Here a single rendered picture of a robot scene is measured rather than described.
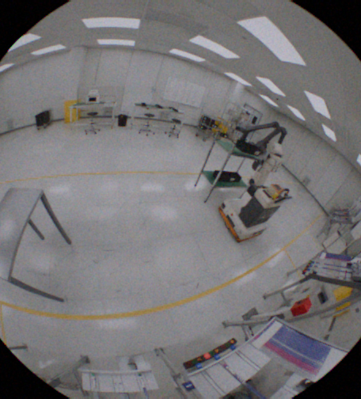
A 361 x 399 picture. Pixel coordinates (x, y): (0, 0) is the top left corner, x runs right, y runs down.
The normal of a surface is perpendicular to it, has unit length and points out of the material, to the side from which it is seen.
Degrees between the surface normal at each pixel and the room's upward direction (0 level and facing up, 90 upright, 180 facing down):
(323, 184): 90
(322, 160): 90
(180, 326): 0
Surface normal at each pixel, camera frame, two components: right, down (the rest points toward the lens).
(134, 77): 0.33, 0.71
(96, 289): 0.27, -0.70
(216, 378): -0.03, -1.00
